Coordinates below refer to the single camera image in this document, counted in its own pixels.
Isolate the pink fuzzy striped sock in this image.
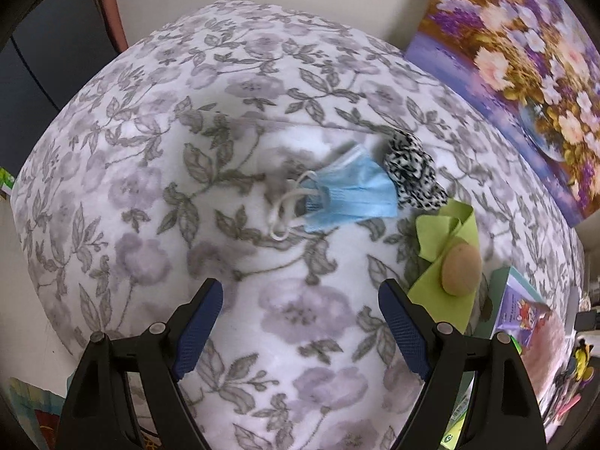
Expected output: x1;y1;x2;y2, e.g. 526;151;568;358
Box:
520;312;577;408

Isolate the black white spotted scrunchie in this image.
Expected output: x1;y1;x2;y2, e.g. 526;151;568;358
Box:
383;130;448;212

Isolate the bunch of keys and pens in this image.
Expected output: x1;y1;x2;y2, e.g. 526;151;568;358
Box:
550;379;594;425

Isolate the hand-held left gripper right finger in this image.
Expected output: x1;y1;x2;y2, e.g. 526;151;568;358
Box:
377;279;548;450

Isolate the brown wooden frame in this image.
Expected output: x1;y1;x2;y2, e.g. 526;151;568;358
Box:
91;0;130;53

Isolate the grey floral fleece blanket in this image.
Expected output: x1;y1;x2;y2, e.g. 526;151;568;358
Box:
10;1;587;450

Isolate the teal cardboard box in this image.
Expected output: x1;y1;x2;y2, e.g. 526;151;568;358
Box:
441;266;579;450

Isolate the round beige puff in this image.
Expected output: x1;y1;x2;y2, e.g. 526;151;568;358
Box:
441;240;483;297

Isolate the dark cabinet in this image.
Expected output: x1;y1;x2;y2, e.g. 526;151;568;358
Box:
0;9;127;179

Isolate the purple baby wipes packet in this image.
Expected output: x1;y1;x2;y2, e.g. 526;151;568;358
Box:
497;274;551;352

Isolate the yellow toy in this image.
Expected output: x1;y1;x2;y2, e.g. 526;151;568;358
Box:
573;337;595;381

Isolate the flower painting canvas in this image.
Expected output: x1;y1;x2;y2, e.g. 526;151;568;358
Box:
404;0;600;226

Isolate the blue face mask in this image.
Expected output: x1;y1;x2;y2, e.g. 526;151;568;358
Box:
268;144;399;242

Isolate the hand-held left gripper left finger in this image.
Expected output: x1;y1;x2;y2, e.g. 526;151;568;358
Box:
55;277;225;450

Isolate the green tissue pack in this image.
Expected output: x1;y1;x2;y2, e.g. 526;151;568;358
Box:
441;403;470;450

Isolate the green cloth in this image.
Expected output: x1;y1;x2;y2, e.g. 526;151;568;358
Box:
407;199;483;336

